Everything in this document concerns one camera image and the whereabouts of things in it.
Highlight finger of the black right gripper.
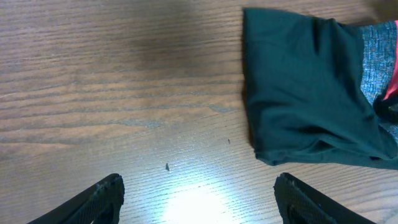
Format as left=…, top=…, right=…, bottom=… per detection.
left=373, top=95, right=397, bottom=122

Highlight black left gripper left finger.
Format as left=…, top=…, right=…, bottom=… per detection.
left=29, top=174, right=124, bottom=224

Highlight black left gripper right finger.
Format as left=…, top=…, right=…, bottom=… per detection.
left=274, top=172, right=375, bottom=224

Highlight black leggings with red waistband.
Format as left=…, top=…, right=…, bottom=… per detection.
left=243, top=8, right=397, bottom=169

